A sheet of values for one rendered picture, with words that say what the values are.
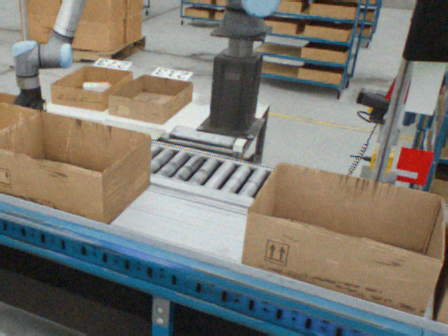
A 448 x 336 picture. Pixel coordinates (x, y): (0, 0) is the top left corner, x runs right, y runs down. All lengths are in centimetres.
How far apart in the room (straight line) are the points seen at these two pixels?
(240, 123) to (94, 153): 87
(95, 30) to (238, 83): 394
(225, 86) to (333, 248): 127
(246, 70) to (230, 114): 21
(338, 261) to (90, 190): 61
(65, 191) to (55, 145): 37
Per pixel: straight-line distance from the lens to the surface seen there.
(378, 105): 199
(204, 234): 142
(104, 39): 608
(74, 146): 172
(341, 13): 532
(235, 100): 234
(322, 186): 146
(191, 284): 132
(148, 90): 285
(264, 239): 122
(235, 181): 198
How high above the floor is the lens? 165
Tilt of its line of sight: 28 degrees down
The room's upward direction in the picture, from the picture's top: 2 degrees clockwise
